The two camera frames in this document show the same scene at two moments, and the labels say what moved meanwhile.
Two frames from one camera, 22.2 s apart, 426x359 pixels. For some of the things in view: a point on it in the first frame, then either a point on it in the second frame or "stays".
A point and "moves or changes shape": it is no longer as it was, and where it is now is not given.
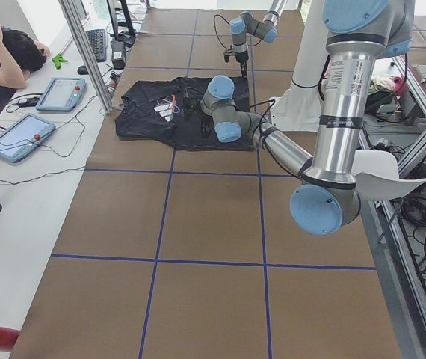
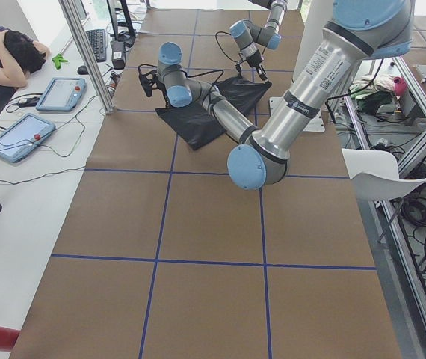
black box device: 119,58 stays
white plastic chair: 377,174 stays
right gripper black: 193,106 → 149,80
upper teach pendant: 62,94 stays
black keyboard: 97,39 stays
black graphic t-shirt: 170,108 moves or changes shape
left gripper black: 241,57 → 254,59
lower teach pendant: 22,137 stays
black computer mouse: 82,69 stays
